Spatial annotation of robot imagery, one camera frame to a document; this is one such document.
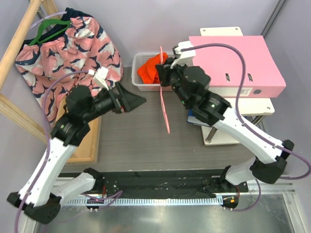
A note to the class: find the pink ring binder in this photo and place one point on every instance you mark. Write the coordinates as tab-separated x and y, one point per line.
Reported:
262	78

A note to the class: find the white perforated basket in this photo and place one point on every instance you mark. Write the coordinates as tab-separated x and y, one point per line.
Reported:
138	60

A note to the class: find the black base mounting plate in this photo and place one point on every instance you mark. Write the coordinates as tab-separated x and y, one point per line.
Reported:
169	184

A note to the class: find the blue book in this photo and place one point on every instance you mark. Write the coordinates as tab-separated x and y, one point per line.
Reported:
193	120

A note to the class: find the pink wire hanger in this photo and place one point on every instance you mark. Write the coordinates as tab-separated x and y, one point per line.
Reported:
162	99

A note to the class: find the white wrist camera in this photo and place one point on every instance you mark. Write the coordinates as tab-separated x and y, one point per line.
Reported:
99	77
183	54

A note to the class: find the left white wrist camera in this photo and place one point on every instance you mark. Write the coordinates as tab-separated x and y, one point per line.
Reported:
99	77

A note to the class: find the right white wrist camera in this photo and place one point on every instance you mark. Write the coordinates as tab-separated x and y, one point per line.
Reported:
183	54

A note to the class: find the orange shorts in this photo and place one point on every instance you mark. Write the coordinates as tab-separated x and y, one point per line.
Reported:
148	72

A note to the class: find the aluminium slotted rail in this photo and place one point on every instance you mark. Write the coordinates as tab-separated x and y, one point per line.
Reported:
281	187

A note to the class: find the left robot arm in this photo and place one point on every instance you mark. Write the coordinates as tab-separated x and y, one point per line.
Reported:
38	199

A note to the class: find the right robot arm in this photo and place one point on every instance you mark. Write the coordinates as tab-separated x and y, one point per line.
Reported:
191	86

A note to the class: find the pink patterned shorts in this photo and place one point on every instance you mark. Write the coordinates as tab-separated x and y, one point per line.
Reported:
53	68

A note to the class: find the white small shelf stand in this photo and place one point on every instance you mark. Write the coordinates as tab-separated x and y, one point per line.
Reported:
254	109

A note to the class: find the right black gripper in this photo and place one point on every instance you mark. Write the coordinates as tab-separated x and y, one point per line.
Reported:
166	71

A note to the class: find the wooden clothes rack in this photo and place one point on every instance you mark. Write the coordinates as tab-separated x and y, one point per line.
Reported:
18	146

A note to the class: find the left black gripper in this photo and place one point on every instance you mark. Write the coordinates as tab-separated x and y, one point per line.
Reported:
124	101

